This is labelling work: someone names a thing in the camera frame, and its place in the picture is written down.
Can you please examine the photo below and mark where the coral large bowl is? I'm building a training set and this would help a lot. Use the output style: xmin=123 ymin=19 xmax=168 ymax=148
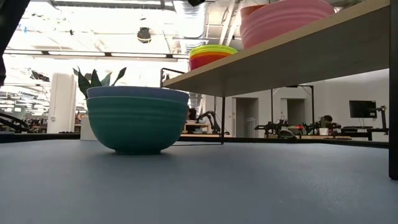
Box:
xmin=239 ymin=4 xmax=269 ymax=22

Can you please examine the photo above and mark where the green translucent small bowl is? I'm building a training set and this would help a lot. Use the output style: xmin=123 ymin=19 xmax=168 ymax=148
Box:
xmin=188 ymin=44 xmax=239 ymax=55

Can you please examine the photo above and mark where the purple translucent small bowl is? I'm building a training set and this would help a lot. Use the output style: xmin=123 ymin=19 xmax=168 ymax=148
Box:
xmin=188 ymin=55 xmax=229 ymax=72

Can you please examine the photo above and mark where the pink large bowl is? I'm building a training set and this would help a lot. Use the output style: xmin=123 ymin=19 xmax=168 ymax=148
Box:
xmin=239 ymin=0 xmax=336 ymax=50

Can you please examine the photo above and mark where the blue large bowl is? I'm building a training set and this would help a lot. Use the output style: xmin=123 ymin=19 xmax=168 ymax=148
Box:
xmin=86 ymin=86 xmax=190 ymax=105

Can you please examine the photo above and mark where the black ceiling dome fixture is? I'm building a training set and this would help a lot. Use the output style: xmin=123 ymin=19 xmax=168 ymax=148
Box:
xmin=137 ymin=27 xmax=152 ymax=44

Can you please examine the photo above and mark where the teal large bowl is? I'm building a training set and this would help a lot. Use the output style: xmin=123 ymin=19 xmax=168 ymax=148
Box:
xmin=86 ymin=96 xmax=190 ymax=156

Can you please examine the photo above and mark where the black wall monitor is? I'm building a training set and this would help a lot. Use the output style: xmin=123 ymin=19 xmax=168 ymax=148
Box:
xmin=348 ymin=100 xmax=378 ymax=119

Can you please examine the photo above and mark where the wooden shelf with black frame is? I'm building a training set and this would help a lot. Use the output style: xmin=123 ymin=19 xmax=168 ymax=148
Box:
xmin=159 ymin=0 xmax=398 ymax=180

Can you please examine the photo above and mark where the orange translucent small bowl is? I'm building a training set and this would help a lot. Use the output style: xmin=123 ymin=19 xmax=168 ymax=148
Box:
xmin=188 ymin=51 xmax=233 ymax=62

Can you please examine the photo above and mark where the snake plant in white pot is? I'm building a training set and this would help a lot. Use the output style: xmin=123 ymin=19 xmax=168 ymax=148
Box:
xmin=72 ymin=66 xmax=127 ymax=141

